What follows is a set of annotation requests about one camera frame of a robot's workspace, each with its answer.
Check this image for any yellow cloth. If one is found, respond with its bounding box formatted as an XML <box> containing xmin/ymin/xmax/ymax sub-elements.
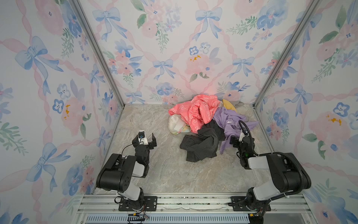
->
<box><xmin>222</xmin><ymin>99</ymin><xmax>237</xmax><ymax>112</ymax></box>

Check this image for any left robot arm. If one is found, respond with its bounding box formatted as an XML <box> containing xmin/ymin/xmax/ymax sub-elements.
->
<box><xmin>96</xmin><ymin>131</ymin><xmax>158</xmax><ymax>213</ymax></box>

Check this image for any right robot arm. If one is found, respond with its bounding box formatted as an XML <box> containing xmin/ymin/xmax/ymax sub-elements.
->
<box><xmin>228</xmin><ymin>136</ymin><xmax>311</xmax><ymax>217</ymax></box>

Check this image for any white floral cloth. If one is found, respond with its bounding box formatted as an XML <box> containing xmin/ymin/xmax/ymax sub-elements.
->
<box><xmin>168</xmin><ymin>114</ymin><xmax>191</xmax><ymax>135</ymax></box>

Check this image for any purple cloth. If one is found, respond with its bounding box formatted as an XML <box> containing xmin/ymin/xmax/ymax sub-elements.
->
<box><xmin>213</xmin><ymin>107</ymin><xmax>259</xmax><ymax>154</ymax></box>

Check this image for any black cloth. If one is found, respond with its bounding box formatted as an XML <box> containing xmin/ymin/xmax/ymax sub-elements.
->
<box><xmin>180</xmin><ymin>120</ymin><xmax>226</xmax><ymax>162</ymax></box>

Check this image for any pink patterned cloth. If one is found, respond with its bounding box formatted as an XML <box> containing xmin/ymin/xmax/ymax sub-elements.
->
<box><xmin>168</xmin><ymin>94</ymin><xmax>220</xmax><ymax>133</ymax></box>

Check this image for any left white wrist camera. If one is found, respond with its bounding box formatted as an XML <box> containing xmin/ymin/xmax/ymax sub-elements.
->
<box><xmin>138</xmin><ymin>130</ymin><xmax>149</xmax><ymax>145</ymax></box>

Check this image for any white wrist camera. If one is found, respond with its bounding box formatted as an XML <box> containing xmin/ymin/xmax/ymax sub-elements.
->
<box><xmin>239</xmin><ymin>127</ymin><xmax>250</xmax><ymax>142</ymax></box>
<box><xmin>138</xmin><ymin>130</ymin><xmax>149</xmax><ymax>145</ymax></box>

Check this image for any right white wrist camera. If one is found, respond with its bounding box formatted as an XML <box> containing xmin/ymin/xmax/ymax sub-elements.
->
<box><xmin>239</xmin><ymin>127</ymin><xmax>250</xmax><ymax>142</ymax></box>

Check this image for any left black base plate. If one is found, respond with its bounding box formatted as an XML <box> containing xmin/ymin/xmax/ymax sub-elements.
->
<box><xmin>118</xmin><ymin>196</ymin><xmax>158</xmax><ymax>212</ymax></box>

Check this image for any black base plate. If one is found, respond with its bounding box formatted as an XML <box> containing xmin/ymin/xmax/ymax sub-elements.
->
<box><xmin>228</xmin><ymin>196</ymin><xmax>265</xmax><ymax>212</ymax></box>
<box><xmin>118</xmin><ymin>196</ymin><xmax>158</xmax><ymax>212</ymax></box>

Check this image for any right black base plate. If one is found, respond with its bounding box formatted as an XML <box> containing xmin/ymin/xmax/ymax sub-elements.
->
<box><xmin>228</xmin><ymin>196</ymin><xmax>265</xmax><ymax>212</ymax></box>

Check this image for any right black corrugated cable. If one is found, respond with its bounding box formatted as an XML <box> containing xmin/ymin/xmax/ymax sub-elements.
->
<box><xmin>238</xmin><ymin>120</ymin><xmax>311</xmax><ymax>197</ymax></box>

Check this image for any aluminium rail frame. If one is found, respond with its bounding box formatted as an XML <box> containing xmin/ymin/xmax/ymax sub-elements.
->
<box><xmin>72</xmin><ymin>192</ymin><xmax>317</xmax><ymax>224</ymax></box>

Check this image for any left aluminium corner post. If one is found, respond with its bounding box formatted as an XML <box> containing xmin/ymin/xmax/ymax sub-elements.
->
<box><xmin>69</xmin><ymin>0</ymin><xmax>125</xmax><ymax>109</ymax></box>

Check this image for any aluminium corner post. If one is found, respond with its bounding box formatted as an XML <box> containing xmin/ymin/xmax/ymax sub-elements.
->
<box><xmin>252</xmin><ymin>0</ymin><xmax>321</xmax><ymax>109</ymax></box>
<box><xmin>69</xmin><ymin>0</ymin><xmax>125</xmax><ymax>109</ymax></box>

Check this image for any right aluminium corner post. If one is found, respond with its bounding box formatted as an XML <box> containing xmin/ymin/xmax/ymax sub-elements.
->
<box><xmin>252</xmin><ymin>0</ymin><xmax>321</xmax><ymax>109</ymax></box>

